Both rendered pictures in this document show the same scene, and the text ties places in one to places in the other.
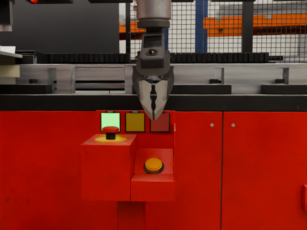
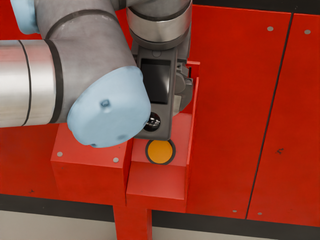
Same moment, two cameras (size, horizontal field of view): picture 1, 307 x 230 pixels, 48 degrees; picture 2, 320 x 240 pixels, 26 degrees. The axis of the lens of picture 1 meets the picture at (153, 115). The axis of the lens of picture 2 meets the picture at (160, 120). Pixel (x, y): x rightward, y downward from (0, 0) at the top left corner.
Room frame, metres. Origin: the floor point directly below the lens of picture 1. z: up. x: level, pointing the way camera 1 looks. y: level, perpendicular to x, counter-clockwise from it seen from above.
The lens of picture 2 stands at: (0.21, -0.04, 1.64)
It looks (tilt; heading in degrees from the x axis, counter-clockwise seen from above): 56 degrees down; 4
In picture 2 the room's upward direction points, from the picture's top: straight up
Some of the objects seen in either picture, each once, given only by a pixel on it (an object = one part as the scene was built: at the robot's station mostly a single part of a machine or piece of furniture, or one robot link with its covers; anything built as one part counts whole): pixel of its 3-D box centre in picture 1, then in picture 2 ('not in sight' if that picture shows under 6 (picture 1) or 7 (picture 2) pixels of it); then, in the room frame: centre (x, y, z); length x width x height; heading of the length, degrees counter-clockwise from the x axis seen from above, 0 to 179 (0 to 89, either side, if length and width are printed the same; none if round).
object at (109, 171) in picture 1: (131, 151); (127, 133); (0.79, 0.05, 0.75); 0.20 x 0.16 x 0.18; 87
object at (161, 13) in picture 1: (152, 12); (155, 7); (0.76, 0.00, 1.06); 0.08 x 0.08 x 0.05
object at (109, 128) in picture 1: (110, 134); not in sight; (0.78, 0.10, 0.79); 0.04 x 0.04 x 0.04
